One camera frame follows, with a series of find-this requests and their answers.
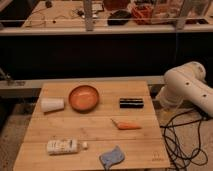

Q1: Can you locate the orange wooden bowl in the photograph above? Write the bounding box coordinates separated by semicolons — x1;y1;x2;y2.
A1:
68;85;99;113

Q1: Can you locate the black floor cable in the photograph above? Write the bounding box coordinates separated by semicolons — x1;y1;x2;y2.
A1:
159;108;210;171

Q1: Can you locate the orange toy carrot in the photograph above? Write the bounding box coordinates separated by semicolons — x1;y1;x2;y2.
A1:
111;119;141;130

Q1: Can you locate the orange crate on bench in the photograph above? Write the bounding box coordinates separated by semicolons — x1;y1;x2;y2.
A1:
131;5;152;25

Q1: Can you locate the blue cloth rag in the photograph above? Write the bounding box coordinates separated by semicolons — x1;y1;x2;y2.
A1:
99;146;125;171

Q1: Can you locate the black object on bench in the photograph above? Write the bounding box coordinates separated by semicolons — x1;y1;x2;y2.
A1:
107;10;131;26

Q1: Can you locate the black rectangular box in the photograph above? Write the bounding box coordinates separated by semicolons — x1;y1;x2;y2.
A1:
119;98;144;108

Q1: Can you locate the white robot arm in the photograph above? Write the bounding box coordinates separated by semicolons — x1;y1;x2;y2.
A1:
156;61;213;117

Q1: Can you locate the metal frame post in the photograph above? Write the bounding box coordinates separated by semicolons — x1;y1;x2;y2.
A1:
83;0;93;31

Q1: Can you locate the metal clamp at left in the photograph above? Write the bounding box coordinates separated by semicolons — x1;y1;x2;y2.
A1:
0;67;25;86

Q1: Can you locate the white plastic bottle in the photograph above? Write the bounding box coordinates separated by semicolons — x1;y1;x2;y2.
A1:
46;139;88;155

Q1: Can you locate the white paper cup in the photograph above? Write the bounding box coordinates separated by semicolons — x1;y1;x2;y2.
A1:
40;98;65;113

